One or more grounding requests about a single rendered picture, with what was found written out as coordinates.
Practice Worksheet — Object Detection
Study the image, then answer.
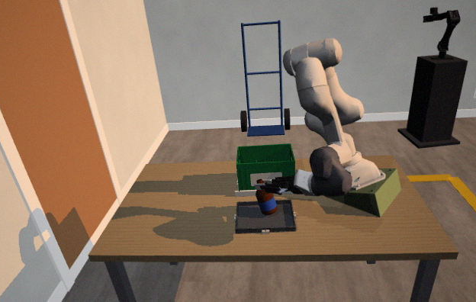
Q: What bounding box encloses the brown bottle with blue label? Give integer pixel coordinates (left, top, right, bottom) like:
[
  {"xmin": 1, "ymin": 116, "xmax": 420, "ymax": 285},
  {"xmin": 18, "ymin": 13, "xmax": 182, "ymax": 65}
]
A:
[{"xmin": 256, "ymin": 179, "xmax": 278, "ymax": 215}]

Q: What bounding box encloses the green plastic crate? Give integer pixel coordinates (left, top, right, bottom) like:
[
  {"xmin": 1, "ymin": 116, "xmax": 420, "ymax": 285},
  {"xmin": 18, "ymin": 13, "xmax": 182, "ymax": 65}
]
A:
[{"xmin": 236, "ymin": 143, "xmax": 295, "ymax": 191}]

